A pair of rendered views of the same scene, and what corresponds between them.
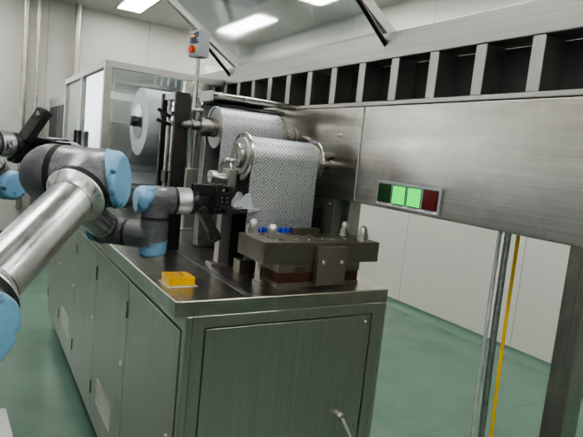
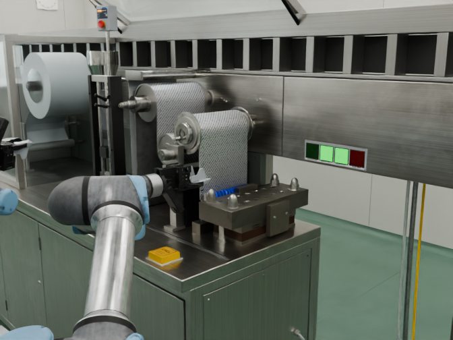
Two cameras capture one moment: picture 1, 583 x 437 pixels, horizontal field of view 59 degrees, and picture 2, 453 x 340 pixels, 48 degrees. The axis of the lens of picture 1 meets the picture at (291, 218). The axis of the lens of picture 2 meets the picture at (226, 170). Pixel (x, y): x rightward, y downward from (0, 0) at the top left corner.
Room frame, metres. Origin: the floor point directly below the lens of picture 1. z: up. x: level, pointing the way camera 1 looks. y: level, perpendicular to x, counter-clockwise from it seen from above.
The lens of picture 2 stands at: (-0.13, 0.40, 1.52)
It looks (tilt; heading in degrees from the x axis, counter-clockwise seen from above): 13 degrees down; 348
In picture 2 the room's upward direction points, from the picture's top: straight up
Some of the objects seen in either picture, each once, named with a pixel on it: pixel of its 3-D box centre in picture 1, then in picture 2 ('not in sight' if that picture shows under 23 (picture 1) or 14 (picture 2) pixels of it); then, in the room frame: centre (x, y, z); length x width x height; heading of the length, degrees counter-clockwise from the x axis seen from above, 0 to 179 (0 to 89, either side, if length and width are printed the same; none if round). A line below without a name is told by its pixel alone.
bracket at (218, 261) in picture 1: (220, 217); (173, 188); (1.61, 0.22, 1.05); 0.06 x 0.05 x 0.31; 122
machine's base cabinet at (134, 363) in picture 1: (152, 316); (82, 267); (2.43, 0.62, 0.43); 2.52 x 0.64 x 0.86; 32
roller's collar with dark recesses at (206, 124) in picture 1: (206, 127); (139, 104); (1.80, 0.32, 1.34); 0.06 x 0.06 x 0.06; 32
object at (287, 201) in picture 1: (281, 204); (224, 168); (1.61, 0.04, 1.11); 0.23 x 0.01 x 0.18; 122
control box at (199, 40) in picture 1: (197, 43); (105, 18); (2.08, 0.43, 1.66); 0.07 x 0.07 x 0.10; 47
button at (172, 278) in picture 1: (178, 278); (164, 255); (1.34, 0.28, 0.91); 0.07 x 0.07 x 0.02; 32
